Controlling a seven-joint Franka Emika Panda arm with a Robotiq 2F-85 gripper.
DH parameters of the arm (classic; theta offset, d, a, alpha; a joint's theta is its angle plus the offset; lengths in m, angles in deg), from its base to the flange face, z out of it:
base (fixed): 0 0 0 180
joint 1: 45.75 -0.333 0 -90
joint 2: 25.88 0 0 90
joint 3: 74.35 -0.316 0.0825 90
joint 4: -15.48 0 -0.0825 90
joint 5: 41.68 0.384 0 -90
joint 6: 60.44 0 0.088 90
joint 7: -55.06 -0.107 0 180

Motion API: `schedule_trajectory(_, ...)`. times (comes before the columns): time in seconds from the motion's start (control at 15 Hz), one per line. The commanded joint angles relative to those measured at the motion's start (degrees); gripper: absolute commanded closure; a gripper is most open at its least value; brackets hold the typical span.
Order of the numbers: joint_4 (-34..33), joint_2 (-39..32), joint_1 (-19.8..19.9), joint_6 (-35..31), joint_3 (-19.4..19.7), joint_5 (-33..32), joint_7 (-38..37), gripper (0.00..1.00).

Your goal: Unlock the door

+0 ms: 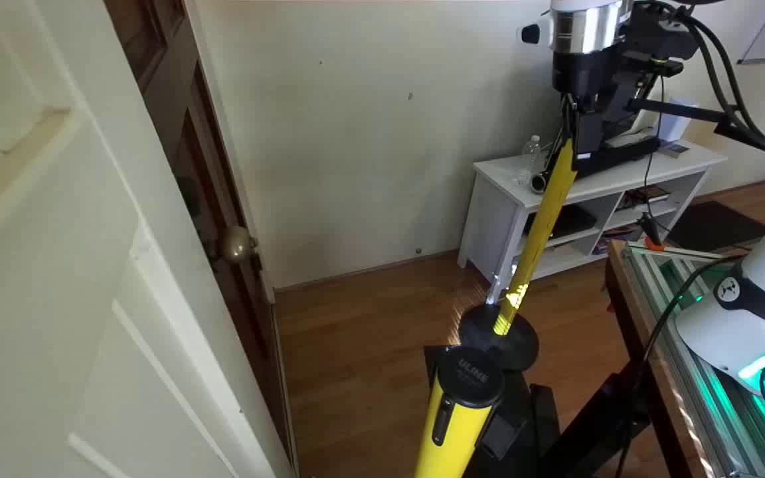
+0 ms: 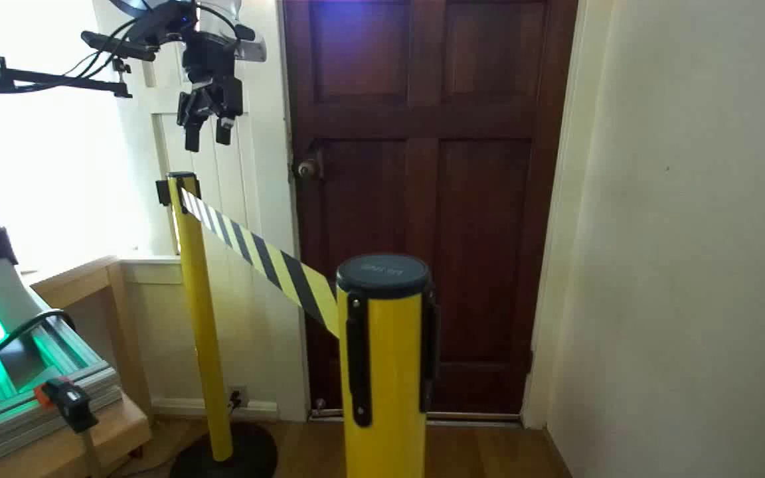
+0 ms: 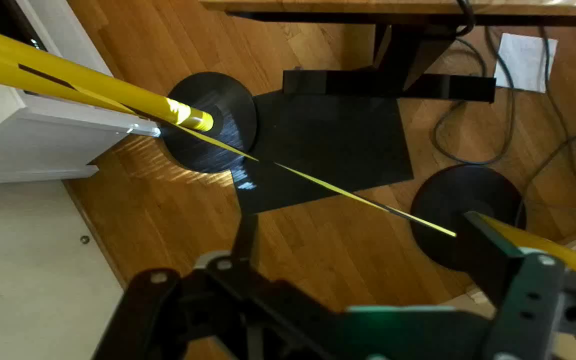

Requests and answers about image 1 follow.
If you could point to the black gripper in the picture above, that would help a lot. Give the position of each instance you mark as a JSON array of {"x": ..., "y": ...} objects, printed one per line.
[{"x": 585, "y": 74}]

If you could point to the brass door knob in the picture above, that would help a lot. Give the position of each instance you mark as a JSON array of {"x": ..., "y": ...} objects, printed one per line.
[{"x": 237, "y": 245}]

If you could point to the brown wooden door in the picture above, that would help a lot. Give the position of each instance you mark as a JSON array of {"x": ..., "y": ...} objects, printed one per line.
[{"x": 172, "y": 115}]

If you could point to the white panelled door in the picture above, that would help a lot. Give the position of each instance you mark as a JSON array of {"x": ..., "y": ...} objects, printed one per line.
[{"x": 29, "y": 309}]

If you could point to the black flat monitor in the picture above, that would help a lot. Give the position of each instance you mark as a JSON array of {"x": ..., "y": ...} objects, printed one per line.
[{"x": 640, "y": 92}]

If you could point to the clear plastic bottle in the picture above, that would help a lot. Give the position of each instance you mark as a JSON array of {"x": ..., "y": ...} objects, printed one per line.
[{"x": 535, "y": 160}]

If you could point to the white paper box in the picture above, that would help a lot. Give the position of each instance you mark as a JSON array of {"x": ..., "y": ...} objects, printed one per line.
[{"x": 677, "y": 132}]

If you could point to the stacked books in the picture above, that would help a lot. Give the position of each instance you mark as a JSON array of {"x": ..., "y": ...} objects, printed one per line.
[{"x": 649, "y": 208}]

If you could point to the white shelf unit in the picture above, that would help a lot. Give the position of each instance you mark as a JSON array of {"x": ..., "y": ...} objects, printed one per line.
[{"x": 512, "y": 185}]

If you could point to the black orange clamp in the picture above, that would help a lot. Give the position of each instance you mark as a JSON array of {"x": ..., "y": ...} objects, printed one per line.
[{"x": 653, "y": 229}]

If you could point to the dark floor mat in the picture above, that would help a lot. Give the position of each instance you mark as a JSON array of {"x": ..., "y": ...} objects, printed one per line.
[{"x": 715, "y": 229}]

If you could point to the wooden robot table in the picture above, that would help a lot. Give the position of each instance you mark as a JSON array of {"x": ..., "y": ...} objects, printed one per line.
[{"x": 670, "y": 415}]

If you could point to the black stand base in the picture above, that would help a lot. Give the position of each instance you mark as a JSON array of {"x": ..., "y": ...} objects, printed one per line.
[{"x": 524, "y": 424}]

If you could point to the yellow stanchion post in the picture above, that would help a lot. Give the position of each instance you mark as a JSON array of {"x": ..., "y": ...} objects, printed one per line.
[
  {"x": 454, "y": 434},
  {"x": 545, "y": 212}
]

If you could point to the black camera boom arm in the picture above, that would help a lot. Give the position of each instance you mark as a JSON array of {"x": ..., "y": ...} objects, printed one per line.
[{"x": 685, "y": 108}]

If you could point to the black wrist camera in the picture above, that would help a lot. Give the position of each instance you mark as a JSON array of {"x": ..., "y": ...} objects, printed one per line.
[{"x": 666, "y": 35}]

